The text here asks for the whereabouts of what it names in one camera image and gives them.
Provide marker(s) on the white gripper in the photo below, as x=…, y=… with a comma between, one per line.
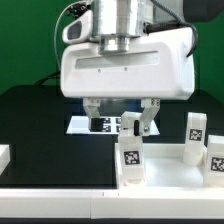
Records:
x=155, y=66

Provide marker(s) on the white square tabletop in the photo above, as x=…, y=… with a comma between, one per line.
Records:
x=164, y=167

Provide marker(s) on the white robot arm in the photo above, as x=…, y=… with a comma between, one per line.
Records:
x=117, y=22

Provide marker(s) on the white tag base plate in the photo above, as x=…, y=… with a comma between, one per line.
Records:
x=80, y=125

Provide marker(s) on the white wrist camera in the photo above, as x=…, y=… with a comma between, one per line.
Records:
x=80, y=30

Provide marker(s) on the white obstacle fence rail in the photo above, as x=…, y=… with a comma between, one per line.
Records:
x=123, y=203

